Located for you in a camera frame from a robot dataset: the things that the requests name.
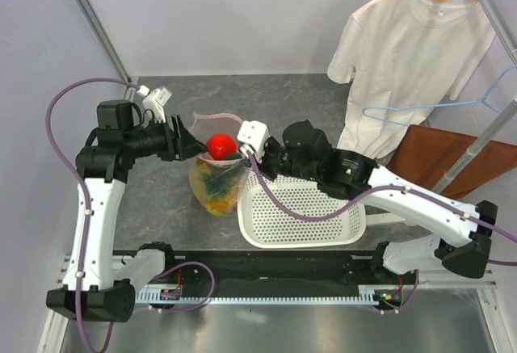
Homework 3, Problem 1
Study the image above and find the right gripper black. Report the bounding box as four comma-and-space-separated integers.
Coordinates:
242, 137, 319, 183

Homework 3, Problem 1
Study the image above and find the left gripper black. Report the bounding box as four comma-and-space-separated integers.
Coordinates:
124, 114, 208, 162

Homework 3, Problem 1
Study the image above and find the red orange peach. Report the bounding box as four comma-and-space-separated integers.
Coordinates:
206, 133, 237, 161

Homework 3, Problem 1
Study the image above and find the clear zip top bag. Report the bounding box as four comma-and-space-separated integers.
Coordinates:
188, 113, 249, 216

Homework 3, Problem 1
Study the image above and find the orange toy pineapple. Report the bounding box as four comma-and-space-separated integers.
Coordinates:
189, 160, 246, 216

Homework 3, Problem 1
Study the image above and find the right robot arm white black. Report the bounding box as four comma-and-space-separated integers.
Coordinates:
238, 120, 497, 284

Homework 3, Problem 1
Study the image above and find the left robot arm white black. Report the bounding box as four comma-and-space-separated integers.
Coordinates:
46, 100, 207, 322

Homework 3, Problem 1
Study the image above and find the white perforated plastic basket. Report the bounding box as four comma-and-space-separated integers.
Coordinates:
237, 172, 366, 249

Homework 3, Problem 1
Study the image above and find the brown cloth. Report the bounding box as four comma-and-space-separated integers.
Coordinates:
387, 125, 516, 200

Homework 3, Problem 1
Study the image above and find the white t-shirt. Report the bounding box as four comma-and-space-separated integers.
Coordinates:
327, 0, 495, 158

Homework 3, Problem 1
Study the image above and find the silver clothes rack pole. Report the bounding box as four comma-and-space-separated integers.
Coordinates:
432, 96, 516, 194

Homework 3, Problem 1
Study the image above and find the blue clothes hanger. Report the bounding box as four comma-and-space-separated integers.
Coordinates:
362, 65, 516, 127

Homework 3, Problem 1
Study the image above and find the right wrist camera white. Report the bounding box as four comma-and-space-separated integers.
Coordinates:
237, 120, 270, 162

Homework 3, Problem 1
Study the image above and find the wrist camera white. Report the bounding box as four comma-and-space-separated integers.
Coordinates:
237, 120, 270, 162
137, 86, 172, 124

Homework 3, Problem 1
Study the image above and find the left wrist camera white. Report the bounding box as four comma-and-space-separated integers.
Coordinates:
137, 86, 172, 124

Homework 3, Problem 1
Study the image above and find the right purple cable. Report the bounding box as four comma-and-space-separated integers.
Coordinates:
246, 153, 517, 313

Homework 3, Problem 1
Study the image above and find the purple cable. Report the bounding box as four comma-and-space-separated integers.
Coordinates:
246, 153, 517, 313
45, 78, 142, 353

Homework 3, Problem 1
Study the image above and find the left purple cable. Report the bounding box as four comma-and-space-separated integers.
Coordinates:
45, 78, 142, 353

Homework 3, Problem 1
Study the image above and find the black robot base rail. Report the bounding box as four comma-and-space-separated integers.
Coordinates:
140, 242, 415, 299

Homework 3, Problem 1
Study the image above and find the white cable duct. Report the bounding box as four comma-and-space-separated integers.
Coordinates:
136, 285, 398, 306

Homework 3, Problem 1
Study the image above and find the aluminium frame post left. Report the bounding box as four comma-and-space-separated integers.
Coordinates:
75, 0, 132, 81

